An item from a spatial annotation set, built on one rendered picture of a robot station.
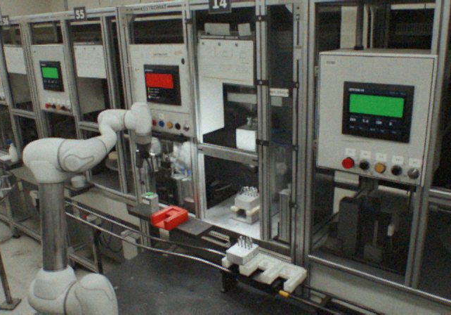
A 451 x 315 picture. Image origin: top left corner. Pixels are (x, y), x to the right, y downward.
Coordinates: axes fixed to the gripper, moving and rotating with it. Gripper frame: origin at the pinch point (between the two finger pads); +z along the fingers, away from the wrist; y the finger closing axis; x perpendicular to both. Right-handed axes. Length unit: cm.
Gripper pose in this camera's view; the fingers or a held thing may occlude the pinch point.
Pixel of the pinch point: (147, 177)
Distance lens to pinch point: 232.4
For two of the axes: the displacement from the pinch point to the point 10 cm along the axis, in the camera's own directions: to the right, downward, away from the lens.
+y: -7.9, -1.7, 5.9
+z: 0.4, 9.5, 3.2
